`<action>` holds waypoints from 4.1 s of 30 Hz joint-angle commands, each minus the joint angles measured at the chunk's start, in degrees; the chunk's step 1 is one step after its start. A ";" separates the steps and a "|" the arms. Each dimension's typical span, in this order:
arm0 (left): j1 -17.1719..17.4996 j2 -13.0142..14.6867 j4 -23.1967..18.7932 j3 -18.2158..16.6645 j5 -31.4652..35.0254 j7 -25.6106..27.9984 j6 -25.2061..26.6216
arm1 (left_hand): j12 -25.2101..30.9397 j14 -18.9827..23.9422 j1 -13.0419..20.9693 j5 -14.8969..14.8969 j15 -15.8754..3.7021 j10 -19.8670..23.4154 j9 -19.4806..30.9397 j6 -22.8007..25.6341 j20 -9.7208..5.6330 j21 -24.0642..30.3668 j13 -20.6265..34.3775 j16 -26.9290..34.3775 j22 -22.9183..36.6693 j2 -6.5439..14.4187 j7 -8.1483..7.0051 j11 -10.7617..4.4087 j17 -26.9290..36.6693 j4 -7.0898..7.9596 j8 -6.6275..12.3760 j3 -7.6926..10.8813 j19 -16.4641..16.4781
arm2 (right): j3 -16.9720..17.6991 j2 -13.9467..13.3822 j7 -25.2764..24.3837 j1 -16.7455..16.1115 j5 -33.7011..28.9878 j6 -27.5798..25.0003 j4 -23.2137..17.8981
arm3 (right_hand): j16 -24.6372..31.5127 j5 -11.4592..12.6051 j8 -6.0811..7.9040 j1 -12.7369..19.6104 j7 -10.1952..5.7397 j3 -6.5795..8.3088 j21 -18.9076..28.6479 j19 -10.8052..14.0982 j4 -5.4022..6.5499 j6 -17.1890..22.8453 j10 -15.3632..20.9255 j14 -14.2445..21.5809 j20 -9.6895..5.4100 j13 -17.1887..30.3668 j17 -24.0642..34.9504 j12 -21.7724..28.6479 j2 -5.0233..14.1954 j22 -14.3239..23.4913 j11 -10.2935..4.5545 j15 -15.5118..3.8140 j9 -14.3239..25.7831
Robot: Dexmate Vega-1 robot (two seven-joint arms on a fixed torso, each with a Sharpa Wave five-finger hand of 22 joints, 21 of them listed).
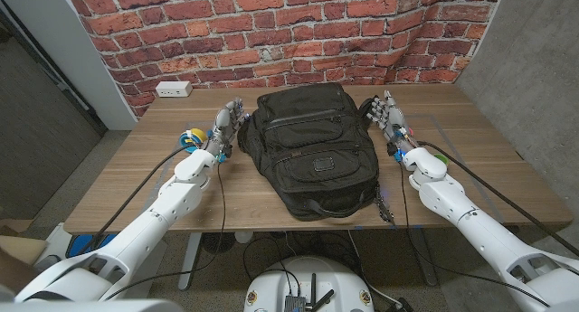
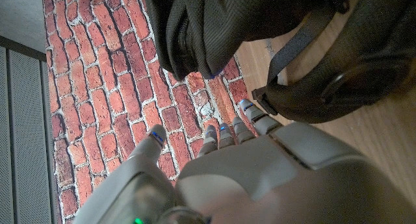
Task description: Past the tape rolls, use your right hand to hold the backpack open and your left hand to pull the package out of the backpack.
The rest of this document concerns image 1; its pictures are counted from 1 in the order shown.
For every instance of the white table leg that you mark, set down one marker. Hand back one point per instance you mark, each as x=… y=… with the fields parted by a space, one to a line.
x=190 y=262

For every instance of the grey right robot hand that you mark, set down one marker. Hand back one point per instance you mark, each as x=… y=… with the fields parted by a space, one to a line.
x=394 y=120

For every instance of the grey table leg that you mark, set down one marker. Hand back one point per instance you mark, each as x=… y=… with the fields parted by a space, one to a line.
x=425 y=262

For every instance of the green plastic cup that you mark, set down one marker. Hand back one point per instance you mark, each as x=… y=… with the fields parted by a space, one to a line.
x=442 y=158

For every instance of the cardboard box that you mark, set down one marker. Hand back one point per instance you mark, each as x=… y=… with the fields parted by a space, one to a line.
x=18 y=253

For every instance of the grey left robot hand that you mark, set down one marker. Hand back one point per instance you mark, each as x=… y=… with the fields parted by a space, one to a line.
x=222 y=122

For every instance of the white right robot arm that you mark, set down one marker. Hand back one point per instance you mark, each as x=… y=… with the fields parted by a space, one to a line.
x=457 y=203

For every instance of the brick print backdrop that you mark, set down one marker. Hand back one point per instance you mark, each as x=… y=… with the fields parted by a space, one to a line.
x=271 y=31

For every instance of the black backpack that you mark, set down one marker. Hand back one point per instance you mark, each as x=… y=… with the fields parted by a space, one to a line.
x=312 y=154

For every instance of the blue box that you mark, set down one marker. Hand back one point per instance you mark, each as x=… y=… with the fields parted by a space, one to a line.
x=86 y=244

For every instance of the white power strip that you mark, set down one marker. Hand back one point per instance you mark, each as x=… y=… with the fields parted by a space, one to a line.
x=173 y=89

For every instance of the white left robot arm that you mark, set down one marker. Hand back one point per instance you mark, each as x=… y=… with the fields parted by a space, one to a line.
x=172 y=199

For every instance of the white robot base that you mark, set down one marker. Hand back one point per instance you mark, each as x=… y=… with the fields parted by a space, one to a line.
x=271 y=285

